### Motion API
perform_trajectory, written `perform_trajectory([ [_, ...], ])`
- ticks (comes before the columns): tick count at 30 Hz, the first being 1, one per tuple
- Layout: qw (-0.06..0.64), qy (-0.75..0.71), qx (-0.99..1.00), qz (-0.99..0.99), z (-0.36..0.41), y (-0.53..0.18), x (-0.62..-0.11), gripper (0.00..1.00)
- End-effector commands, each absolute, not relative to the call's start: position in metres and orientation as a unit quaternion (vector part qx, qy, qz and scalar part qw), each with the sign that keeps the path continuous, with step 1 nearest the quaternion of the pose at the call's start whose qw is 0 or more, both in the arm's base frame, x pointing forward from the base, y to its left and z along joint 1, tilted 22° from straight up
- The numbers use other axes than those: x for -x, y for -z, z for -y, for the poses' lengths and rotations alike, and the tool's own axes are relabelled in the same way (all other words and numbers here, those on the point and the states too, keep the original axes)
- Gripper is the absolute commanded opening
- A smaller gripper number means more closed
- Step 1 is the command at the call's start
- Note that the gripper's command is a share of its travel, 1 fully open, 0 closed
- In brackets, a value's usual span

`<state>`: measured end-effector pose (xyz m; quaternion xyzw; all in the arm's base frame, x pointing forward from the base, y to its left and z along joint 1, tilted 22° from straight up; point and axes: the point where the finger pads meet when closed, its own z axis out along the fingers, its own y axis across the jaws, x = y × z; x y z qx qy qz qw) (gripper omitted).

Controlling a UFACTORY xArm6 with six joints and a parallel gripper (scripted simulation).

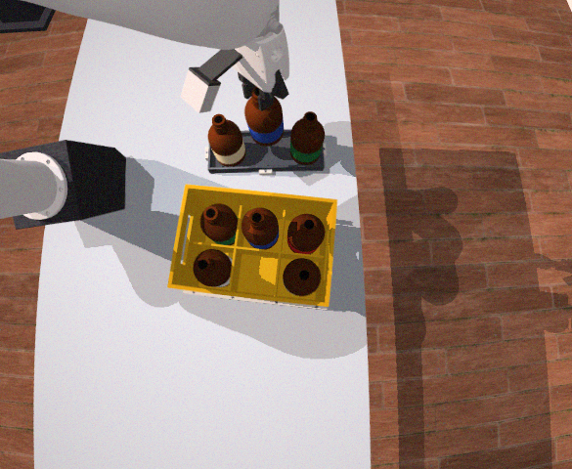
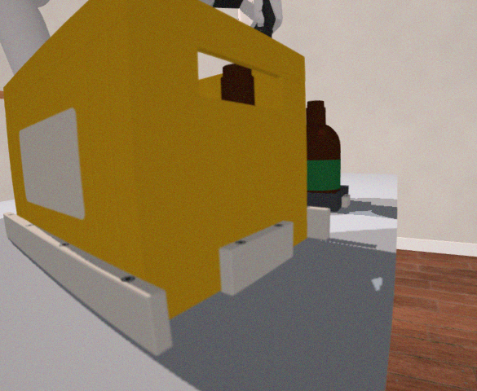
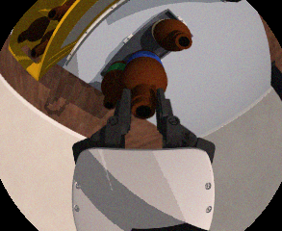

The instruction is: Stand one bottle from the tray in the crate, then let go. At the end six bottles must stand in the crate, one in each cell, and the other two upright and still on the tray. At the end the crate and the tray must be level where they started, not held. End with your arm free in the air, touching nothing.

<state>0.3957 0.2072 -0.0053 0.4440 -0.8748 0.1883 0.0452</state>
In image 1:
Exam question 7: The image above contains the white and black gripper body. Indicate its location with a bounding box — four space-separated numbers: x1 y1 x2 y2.
232 26 289 93

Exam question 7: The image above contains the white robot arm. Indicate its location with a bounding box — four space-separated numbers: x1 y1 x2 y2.
0 0 283 220

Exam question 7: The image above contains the brown bottle with cream label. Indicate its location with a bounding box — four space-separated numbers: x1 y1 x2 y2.
207 114 246 167

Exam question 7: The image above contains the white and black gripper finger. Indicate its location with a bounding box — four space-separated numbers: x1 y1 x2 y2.
258 69 289 111
238 72 256 100

